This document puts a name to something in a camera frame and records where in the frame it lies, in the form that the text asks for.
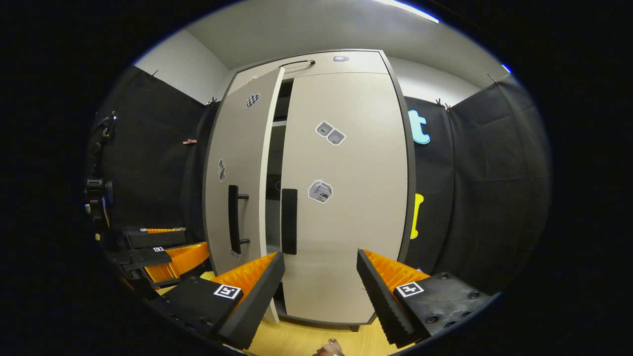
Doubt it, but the black bar door handle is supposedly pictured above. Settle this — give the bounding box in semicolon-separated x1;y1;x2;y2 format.
228;185;250;255

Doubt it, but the long ceiling light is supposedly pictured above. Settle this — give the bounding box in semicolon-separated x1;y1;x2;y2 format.
371;0;440;24

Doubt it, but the white door with bar handle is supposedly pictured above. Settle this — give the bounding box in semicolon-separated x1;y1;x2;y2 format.
204;67;286;324

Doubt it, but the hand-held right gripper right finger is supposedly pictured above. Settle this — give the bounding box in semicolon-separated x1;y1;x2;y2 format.
356;249;495;348

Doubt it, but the black equipment stand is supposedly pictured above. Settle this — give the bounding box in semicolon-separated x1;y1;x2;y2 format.
83;111;118;233

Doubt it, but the white and grey cabinet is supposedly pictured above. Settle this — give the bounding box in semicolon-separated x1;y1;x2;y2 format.
202;48;417;332

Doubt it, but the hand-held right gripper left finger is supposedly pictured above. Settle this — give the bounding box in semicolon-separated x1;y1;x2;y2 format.
148;252;286;350

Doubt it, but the flat black door handle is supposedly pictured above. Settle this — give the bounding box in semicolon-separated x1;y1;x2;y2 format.
281;188;299;255

